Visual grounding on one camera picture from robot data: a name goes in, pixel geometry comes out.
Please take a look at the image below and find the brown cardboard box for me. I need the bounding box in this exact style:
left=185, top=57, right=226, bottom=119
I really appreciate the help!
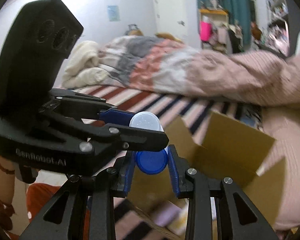
left=127, top=112, right=286, bottom=236

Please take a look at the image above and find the dark grey bookshelf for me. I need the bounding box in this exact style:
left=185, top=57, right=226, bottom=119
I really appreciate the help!
left=264, top=0, right=300, bottom=57

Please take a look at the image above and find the white bottle blue cap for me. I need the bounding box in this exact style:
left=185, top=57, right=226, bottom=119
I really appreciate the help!
left=129, top=111, right=168, bottom=175

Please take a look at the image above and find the teal curtain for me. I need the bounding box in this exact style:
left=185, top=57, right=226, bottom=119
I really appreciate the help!
left=196, top=0, right=253, bottom=47

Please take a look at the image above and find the bright pink bag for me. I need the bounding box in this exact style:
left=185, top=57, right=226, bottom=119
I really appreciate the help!
left=200, top=21, right=212, bottom=42

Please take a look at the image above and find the lilac rectangular box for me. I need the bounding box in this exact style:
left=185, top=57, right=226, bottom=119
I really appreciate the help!
left=150, top=200, right=185, bottom=227

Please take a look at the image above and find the pink grey patchwork duvet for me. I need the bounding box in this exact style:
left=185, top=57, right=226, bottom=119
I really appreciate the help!
left=98, top=36, right=300, bottom=106

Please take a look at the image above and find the orange plush toy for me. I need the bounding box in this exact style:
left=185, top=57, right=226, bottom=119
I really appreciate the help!
left=155, top=33, right=183, bottom=43

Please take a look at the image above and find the blue wall poster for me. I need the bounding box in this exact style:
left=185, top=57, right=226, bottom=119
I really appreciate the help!
left=107, top=5, right=120, bottom=22

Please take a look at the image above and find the pink ribbed pillow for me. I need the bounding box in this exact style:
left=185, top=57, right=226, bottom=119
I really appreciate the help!
left=262, top=107, right=300, bottom=231

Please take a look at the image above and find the yellow wooden cabinet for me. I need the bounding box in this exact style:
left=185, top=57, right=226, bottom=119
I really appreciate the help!
left=198, top=8, right=229, bottom=49

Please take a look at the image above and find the cream fleece blanket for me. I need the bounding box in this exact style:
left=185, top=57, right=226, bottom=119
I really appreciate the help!
left=62, top=41, right=109, bottom=89

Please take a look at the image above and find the person's left hand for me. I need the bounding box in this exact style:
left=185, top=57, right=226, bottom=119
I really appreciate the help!
left=0, top=147, right=41, bottom=230

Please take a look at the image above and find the white door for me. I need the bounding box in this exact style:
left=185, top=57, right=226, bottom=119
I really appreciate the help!
left=153, top=0, right=187, bottom=40

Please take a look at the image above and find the striped pink red bedspread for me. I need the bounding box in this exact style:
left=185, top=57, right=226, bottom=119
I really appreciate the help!
left=27, top=84, right=263, bottom=240

